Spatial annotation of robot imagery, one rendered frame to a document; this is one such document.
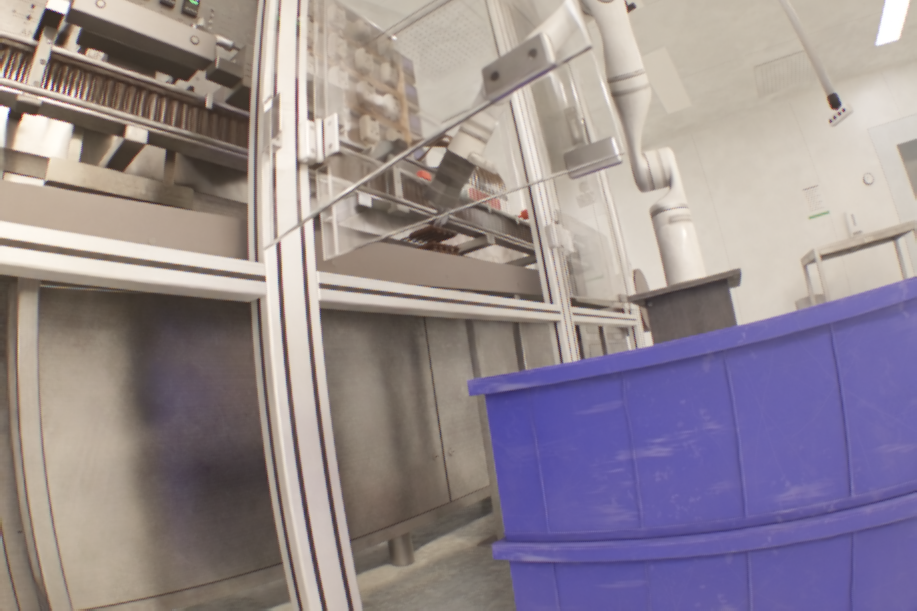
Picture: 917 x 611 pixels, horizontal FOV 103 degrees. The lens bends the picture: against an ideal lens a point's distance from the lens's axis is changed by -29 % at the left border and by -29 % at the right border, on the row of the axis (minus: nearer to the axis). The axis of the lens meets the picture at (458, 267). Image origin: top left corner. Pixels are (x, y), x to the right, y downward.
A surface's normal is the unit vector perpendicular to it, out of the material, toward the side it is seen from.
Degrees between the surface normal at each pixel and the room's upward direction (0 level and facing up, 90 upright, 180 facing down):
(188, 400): 90
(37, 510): 90
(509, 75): 90
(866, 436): 90
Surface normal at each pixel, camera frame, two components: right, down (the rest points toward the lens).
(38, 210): 0.81, -0.25
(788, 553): -0.56, -0.12
